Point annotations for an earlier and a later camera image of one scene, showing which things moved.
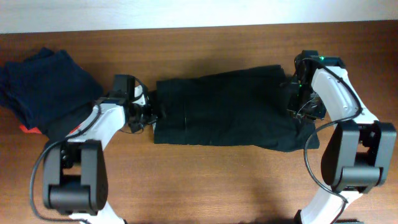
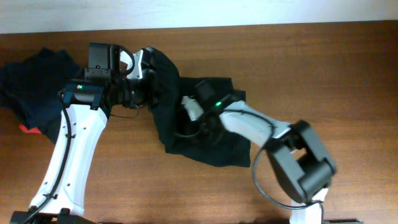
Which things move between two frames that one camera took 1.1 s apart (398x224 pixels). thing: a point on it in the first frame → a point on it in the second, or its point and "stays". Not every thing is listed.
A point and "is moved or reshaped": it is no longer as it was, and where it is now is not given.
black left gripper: (151, 114) → (150, 83)
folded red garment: (35, 130) stays
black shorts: (247, 107) is moved or reshaped
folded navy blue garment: (46, 88) stays
